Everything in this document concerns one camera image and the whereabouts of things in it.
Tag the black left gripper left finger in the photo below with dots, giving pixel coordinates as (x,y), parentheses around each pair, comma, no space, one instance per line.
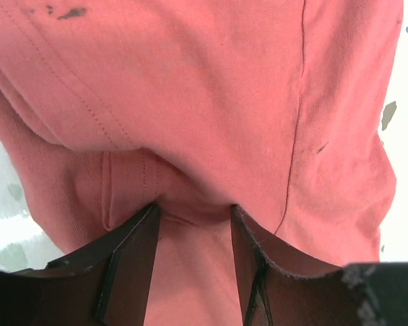
(106,282)

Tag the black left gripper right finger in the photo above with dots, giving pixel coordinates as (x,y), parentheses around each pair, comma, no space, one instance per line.
(280,285)

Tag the dusty red t-shirt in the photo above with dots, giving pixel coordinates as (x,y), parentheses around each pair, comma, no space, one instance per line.
(107,106)

